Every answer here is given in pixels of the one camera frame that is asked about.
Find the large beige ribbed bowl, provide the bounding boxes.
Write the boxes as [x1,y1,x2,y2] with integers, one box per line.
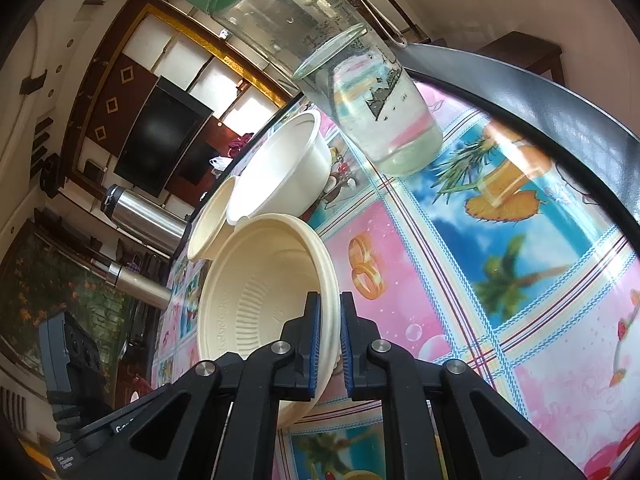
[198,214,341,429]

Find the small beige ribbed bowl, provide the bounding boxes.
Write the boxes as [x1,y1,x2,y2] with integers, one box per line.
[188,177,236,261]

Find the white paper bowl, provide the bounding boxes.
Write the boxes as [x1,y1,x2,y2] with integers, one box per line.
[227,110,332,226]

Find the slim steel thermos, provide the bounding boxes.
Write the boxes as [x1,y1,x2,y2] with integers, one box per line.
[90,259,171,311]

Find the large steel thermos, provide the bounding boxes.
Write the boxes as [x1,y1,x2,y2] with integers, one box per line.
[101,184,186,257]

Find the black flat television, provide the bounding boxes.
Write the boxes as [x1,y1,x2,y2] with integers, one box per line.
[114,77,213,197]

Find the clear glass water jar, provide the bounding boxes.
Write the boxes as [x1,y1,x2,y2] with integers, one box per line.
[186,0,442,177]

